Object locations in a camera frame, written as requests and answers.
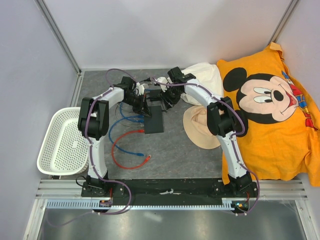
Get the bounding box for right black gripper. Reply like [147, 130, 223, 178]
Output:
[158, 85, 182, 111]

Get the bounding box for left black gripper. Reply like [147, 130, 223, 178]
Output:
[121, 93, 151, 118]

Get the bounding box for short blue ethernet cable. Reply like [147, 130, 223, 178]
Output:
[119, 85, 161, 124]

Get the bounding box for long blue ethernet cable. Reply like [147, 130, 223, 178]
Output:
[107, 116, 146, 157]

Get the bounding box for black network switch box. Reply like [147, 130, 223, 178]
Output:
[144, 105, 164, 134]

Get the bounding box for grey ethernet cable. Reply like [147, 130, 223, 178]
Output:
[114, 102, 145, 127]

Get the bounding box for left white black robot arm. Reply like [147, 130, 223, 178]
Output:
[78, 76, 151, 198]

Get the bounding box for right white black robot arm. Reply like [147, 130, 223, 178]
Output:
[153, 67, 253, 197]

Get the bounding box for beige bucket hat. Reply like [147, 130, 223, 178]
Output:
[183, 105, 221, 150]

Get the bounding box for cream white cloth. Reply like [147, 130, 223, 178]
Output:
[181, 62, 224, 97]

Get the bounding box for white perforated plastic basket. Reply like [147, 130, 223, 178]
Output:
[36, 107, 89, 176]

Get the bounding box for orange Mickey Mouse cloth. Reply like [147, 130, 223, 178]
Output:
[217, 43, 320, 187]

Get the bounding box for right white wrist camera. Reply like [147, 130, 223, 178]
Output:
[155, 77, 173, 92]

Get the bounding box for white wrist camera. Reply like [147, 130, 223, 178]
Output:
[155, 77, 173, 92]
[133, 82, 149, 96]

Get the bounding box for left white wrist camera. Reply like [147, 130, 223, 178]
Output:
[133, 82, 149, 96]

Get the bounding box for red ethernet cable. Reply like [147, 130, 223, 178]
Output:
[111, 129, 153, 170]

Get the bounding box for black power adapter with cord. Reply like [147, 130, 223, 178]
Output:
[134, 76, 168, 113]

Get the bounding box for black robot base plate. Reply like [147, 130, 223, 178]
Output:
[81, 178, 258, 198]

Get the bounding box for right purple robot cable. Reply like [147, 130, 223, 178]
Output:
[149, 77, 261, 217]

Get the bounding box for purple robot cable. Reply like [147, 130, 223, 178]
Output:
[149, 77, 261, 217]
[46, 67, 140, 227]

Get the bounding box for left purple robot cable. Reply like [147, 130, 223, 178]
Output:
[46, 67, 140, 227]

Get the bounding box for grey slotted cable duct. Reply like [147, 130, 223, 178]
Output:
[46, 199, 235, 211]

